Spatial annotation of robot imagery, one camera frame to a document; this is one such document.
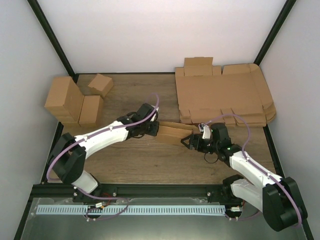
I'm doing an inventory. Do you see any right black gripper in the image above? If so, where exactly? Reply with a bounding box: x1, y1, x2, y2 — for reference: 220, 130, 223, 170
181, 134, 219, 154

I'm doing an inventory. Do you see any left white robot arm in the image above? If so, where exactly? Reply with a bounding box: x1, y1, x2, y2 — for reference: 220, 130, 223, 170
47, 103, 159, 202

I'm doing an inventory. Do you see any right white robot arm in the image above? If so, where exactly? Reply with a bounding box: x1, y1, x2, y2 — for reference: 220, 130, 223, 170
180, 122, 308, 232

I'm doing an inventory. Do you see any small tilted cardboard box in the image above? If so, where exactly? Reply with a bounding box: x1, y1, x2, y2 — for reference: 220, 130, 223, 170
87, 73, 114, 98

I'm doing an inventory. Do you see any tall folded cardboard box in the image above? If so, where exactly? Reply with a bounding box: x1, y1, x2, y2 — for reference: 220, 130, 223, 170
44, 76, 84, 127

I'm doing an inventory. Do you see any stack of flat cardboard blanks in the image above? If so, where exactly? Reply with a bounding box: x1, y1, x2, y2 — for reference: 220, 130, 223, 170
175, 57, 277, 127

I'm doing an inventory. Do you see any clear plastic sheet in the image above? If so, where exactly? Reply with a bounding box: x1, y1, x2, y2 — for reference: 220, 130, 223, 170
22, 198, 306, 240

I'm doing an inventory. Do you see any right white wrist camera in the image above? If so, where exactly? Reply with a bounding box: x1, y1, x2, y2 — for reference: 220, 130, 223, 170
198, 123, 211, 140

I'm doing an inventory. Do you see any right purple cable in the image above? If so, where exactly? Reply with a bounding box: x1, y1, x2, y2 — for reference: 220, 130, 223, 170
203, 113, 303, 230

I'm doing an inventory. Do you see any black aluminium frame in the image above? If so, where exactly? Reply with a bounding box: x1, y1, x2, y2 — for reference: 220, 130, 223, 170
13, 0, 315, 240

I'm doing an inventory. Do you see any light blue slotted cable duct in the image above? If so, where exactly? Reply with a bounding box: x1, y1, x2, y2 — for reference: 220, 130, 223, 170
36, 205, 226, 216

